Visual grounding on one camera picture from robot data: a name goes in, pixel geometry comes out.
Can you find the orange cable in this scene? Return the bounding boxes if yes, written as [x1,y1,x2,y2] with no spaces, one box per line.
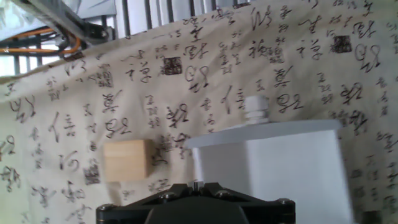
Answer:
[0,27,82,55]

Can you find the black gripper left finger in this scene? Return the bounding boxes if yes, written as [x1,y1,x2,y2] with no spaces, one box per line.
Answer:
[96,183,197,224]

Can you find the wooden block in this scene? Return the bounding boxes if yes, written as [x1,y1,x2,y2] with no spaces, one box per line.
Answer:
[103,139,155,183]

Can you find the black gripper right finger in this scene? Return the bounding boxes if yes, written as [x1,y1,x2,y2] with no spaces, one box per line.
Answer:
[198,182,296,224]

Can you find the beige calligraphy print cloth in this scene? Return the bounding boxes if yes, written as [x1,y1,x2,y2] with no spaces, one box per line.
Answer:
[0,0,398,224]

